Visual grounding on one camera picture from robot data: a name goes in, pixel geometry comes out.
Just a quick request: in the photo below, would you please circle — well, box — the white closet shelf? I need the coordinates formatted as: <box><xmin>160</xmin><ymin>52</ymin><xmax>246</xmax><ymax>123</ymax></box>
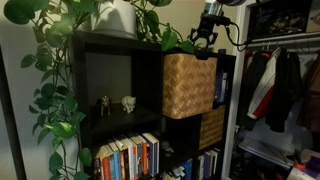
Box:
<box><xmin>245</xmin><ymin>30</ymin><xmax>320</xmax><ymax>44</ymax></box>

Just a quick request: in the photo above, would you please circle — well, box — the brown hanging garment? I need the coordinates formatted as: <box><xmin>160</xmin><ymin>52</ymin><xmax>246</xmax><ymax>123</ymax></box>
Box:
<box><xmin>295</xmin><ymin>49</ymin><xmax>320</xmax><ymax>134</ymax></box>

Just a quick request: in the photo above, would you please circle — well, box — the woven bamboo storage basket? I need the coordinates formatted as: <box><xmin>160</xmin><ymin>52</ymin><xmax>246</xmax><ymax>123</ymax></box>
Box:
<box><xmin>162</xmin><ymin>53</ymin><xmax>218</xmax><ymax>120</ymax></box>
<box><xmin>198</xmin><ymin>105</ymin><xmax>227</xmax><ymax>151</ymax></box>

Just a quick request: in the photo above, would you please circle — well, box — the pile of small books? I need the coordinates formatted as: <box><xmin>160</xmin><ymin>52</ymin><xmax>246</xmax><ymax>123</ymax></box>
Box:
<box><xmin>161</xmin><ymin>165</ymin><xmax>186</xmax><ymax>180</ymax></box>

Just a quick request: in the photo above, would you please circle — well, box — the orange tool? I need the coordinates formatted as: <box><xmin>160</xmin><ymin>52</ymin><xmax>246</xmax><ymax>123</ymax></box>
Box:
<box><xmin>292</xmin><ymin>159</ymin><xmax>307</xmax><ymax>170</ymax></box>

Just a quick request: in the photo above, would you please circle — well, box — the white plant pot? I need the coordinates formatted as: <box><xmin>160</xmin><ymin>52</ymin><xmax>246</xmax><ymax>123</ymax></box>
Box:
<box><xmin>90</xmin><ymin>0</ymin><xmax>138</xmax><ymax>40</ymax></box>

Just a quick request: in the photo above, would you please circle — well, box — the grey blue book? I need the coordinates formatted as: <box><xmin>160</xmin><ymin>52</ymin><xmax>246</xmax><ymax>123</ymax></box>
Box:
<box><xmin>133</xmin><ymin>135</ymin><xmax>144</xmax><ymax>178</ymax></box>

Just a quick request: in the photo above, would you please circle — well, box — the green pothos plant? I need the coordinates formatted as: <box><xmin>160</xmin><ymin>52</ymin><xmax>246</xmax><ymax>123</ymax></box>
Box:
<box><xmin>2</xmin><ymin>0</ymin><xmax>198</xmax><ymax>180</ymax></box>

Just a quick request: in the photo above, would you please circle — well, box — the white box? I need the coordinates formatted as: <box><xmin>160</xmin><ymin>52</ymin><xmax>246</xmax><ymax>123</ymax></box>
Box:
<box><xmin>305</xmin><ymin>8</ymin><xmax>320</xmax><ymax>34</ymax></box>

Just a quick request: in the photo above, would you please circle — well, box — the brass figurine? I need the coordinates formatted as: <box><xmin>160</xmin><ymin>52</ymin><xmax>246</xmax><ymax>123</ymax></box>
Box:
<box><xmin>99</xmin><ymin>95</ymin><xmax>112</xmax><ymax>117</ymax></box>

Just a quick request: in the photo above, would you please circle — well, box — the white elephant figurine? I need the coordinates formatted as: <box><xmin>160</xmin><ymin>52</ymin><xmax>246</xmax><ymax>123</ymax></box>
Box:
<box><xmin>120</xmin><ymin>95</ymin><xmax>137</xmax><ymax>114</ymax></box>

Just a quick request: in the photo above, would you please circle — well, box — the white and red jacket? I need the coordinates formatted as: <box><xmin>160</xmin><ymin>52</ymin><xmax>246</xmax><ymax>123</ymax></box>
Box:
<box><xmin>246</xmin><ymin>46</ymin><xmax>284</xmax><ymax>121</ymax></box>

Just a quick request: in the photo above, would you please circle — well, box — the black metal pole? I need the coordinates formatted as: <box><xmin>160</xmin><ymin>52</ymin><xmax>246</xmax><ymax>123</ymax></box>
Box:
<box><xmin>0</xmin><ymin>46</ymin><xmax>28</xmax><ymax>180</ymax></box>

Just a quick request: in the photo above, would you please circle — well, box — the white low shelf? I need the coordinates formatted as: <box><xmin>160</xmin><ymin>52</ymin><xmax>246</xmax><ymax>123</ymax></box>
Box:
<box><xmin>238</xmin><ymin>139</ymin><xmax>296</xmax><ymax>169</ymax></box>

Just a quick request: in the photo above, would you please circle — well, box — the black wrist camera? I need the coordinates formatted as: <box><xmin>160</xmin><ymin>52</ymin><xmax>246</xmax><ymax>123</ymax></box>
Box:
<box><xmin>199</xmin><ymin>13</ymin><xmax>232</xmax><ymax>28</ymax></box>

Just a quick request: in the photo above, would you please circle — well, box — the thin orange book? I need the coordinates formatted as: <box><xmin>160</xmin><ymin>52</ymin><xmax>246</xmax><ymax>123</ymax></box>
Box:
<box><xmin>119</xmin><ymin>149</ymin><xmax>127</xmax><ymax>180</ymax></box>
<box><xmin>132</xmin><ymin>143</ymin><xmax>139</xmax><ymax>180</ymax></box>

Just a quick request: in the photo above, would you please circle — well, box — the white item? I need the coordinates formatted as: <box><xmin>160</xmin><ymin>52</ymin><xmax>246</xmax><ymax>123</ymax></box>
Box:
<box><xmin>286</xmin><ymin>166</ymin><xmax>318</xmax><ymax>180</ymax></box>

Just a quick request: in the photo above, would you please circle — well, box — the dark blue book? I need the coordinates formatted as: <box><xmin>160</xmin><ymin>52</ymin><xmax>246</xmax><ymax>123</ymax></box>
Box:
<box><xmin>203</xmin><ymin>151</ymin><xmax>214</xmax><ymax>180</ymax></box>

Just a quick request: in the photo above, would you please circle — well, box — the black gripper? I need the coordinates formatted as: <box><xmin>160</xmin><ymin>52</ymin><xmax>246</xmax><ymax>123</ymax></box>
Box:
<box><xmin>189</xmin><ymin>23</ymin><xmax>220</xmax><ymax>49</ymax></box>

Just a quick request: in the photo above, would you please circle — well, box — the blue book white edge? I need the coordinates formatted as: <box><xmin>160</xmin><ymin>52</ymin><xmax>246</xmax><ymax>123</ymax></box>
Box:
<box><xmin>107</xmin><ymin>141</ymin><xmax>122</xmax><ymax>180</ymax></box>

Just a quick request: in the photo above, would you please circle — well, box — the thick blue book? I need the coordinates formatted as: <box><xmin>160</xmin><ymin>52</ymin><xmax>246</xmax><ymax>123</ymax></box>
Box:
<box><xmin>142</xmin><ymin>132</ymin><xmax>160</xmax><ymax>178</ymax></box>

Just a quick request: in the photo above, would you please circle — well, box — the white door frame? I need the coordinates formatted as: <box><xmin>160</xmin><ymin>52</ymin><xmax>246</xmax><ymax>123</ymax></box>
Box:
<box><xmin>220</xmin><ymin>0</ymin><xmax>258</xmax><ymax>180</ymax></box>

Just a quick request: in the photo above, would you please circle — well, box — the tall blue book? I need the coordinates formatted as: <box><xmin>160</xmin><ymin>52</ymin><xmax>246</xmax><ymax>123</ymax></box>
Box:
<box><xmin>215</xmin><ymin>70</ymin><xmax>224</xmax><ymax>104</ymax></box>

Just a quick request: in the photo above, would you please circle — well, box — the purple item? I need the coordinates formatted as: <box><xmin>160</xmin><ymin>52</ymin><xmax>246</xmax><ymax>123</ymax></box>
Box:
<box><xmin>305</xmin><ymin>156</ymin><xmax>320</xmax><ymax>174</ymax></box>

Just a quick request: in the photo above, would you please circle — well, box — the dark hanging garment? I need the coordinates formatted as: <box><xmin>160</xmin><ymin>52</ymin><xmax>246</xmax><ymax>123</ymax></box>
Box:
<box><xmin>237</xmin><ymin>49</ymin><xmax>266</xmax><ymax>132</ymax></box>

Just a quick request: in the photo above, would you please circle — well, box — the black hanging jacket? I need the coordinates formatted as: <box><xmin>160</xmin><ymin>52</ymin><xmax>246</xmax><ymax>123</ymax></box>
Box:
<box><xmin>264</xmin><ymin>47</ymin><xmax>304</xmax><ymax>134</ymax></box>

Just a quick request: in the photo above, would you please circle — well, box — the dark storage box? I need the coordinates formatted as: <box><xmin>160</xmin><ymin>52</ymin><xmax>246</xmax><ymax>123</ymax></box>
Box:
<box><xmin>248</xmin><ymin>0</ymin><xmax>309</xmax><ymax>37</ymax></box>

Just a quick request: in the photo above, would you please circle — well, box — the white book dark band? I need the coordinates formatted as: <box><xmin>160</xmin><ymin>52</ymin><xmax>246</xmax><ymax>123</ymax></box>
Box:
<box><xmin>221</xmin><ymin>71</ymin><xmax>229</xmax><ymax>103</ymax></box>

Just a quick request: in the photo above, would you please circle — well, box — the black cube bookshelf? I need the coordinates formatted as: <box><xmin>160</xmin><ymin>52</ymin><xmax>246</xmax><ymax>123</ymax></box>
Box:
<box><xmin>70</xmin><ymin>30</ymin><xmax>237</xmax><ymax>180</ymax></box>

